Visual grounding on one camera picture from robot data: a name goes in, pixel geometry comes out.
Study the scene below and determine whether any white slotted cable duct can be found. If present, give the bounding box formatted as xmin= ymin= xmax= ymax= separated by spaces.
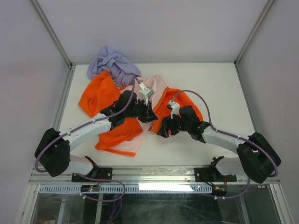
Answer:
xmin=39 ymin=183 xmax=212 ymax=194

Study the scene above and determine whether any black connector with yellow plug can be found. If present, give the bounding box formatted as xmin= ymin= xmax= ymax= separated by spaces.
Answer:
xmin=211 ymin=186 xmax=227 ymax=196

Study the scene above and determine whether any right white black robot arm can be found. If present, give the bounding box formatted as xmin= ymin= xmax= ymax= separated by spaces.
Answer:
xmin=157 ymin=105 xmax=281 ymax=183

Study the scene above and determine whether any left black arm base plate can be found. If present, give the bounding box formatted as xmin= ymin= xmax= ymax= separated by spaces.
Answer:
xmin=71 ymin=167 xmax=113 ymax=182

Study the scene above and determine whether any crumpled lavender garment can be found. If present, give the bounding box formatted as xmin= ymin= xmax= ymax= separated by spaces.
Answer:
xmin=87 ymin=46 xmax=141 ymax=87

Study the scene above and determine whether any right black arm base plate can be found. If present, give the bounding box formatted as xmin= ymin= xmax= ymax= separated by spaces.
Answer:
xmin=194 ymin=167 xmax=237 ymax=182

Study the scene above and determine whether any purple cable under rail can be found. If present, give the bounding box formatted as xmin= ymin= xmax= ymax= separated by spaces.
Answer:
xmin=74 ymin=174 xmax=127 ymax=224

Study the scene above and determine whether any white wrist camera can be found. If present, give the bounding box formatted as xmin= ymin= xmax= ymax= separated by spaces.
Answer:
xmin=167 ymin=100 xmax=180 ymax=119
xmin=137 ymin=80 xmax=154 ymax=105

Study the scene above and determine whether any left aluminium frame post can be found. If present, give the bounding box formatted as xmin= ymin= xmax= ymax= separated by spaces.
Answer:
xmin=29 ymin=0 xmax=72 ymax=68

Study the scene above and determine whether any aluminium frame post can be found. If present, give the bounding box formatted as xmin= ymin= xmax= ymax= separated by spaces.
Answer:
xmin=29 ymin=0 xmax=72 ymax=68
xmin=234 ymin=0 xmax=276 ymax=67

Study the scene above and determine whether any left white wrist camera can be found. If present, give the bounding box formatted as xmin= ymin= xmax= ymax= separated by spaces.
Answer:
xmin=137 ymin=80 xmax=154 ymax=105

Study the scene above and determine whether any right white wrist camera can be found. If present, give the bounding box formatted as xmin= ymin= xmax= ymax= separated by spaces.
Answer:
xmin=167 ymin=100 xmax=180 ymax=119

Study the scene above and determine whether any right aluminium frame post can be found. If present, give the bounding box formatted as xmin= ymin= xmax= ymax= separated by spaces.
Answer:
xmin=234 ymin=0 xmax=276 ymax=67

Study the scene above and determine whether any aluminium mounting rail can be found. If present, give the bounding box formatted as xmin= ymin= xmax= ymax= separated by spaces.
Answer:
xmin=29 ymin=165 xmax=280 ymax=185

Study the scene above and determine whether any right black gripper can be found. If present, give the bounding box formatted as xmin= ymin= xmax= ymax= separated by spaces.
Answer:
xmin=156 ymin=111 xmax=190 ymax=138

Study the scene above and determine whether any orange jacket with pink lining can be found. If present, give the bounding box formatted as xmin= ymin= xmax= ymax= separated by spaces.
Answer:
xmin=78 ymin=70 xmax=203 ymax=157

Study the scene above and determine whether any small electronics board with leds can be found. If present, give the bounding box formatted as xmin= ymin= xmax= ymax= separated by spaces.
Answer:
xmin=80 ymin=185 xmax=101 ymax=193

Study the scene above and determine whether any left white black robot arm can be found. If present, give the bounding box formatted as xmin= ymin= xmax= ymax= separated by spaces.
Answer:
xmin=34 ymin=91 xmax=158 ymax=181

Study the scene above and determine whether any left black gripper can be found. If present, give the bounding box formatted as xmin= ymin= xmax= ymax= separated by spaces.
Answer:
xmin=124 ymin=99 xmax=158 ymax=124

